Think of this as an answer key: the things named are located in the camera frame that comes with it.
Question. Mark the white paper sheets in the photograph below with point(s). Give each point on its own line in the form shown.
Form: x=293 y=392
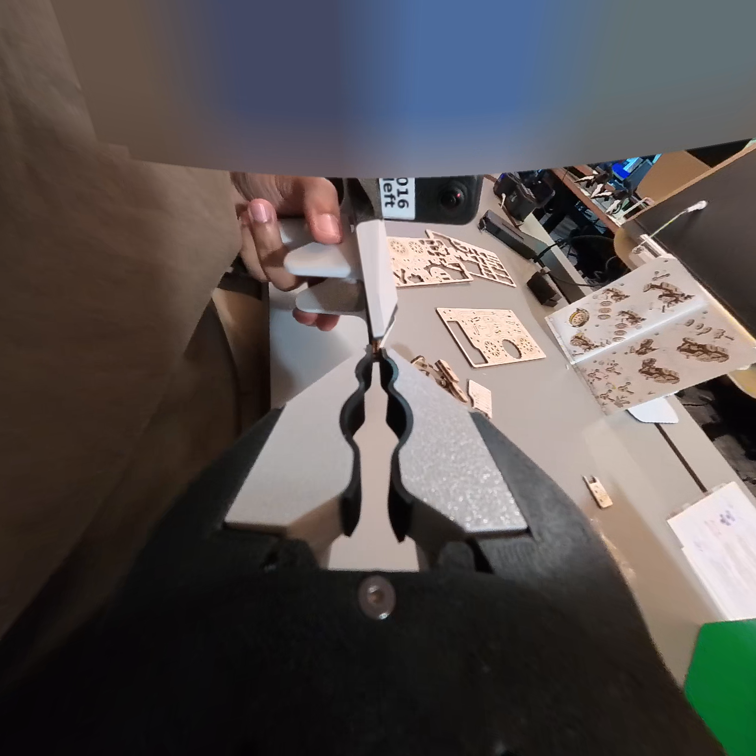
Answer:
x=720 y=543

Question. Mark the black power adapter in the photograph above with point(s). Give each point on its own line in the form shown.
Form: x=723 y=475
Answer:
x=508 y=231
x=543 y=286

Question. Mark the person's left hand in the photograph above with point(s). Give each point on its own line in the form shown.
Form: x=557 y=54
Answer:
x=266 y=236

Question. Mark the white paper scrap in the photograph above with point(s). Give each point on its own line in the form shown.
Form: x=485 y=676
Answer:
x=652 y=411

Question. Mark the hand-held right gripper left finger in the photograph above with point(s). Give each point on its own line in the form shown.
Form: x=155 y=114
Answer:
x=289 y=466

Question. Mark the black board stand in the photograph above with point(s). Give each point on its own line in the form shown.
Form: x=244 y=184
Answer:
x=709 y=236

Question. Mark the person's brown clothing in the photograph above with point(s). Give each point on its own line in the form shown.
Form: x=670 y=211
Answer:
x=88 y=354

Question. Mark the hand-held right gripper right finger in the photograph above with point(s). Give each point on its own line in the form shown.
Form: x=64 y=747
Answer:
x=455 y=466

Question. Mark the plywood sheet with gears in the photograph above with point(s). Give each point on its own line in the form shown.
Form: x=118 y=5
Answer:
x=449 y=263

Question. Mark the plywood sheet with large cutout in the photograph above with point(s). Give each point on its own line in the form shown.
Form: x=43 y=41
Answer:
x=490 y=328

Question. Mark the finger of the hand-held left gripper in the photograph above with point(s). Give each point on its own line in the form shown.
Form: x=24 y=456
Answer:
x=377 y=277

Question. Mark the cardboard box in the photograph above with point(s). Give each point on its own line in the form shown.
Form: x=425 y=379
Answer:
x=673 y=174

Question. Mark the small flat wooden part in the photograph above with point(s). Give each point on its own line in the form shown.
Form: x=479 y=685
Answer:
x=597 y=491
x=479 y=397

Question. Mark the illustrated instruction booklet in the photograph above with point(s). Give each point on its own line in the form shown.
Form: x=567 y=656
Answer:
x=644 y=336

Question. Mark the grey desk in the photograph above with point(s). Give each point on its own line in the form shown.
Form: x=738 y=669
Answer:
x=531 y=449

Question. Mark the wooden puzzle model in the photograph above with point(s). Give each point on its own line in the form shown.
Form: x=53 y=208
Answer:
x=442 y=373

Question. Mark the black desk device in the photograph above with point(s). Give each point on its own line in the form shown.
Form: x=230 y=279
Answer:
x=523 y=198

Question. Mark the green plastic bin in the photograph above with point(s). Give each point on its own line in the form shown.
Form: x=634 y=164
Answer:
x=723 y=679

